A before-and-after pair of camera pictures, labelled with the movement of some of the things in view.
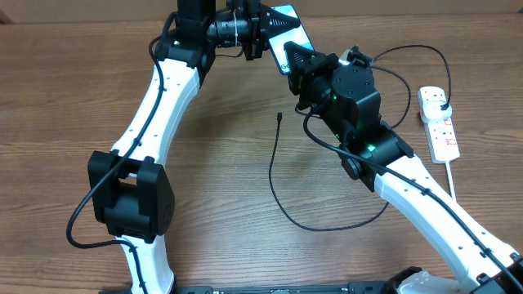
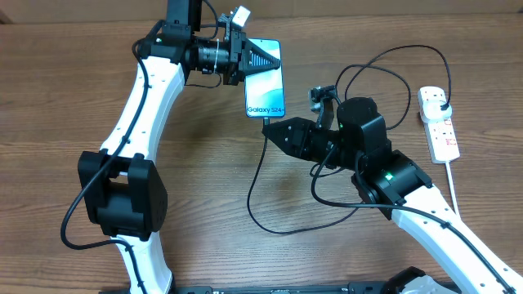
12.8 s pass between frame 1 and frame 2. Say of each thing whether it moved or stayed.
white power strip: stayed
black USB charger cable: moved
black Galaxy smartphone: moved
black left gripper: moved
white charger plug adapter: stayed
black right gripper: moved
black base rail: stayed
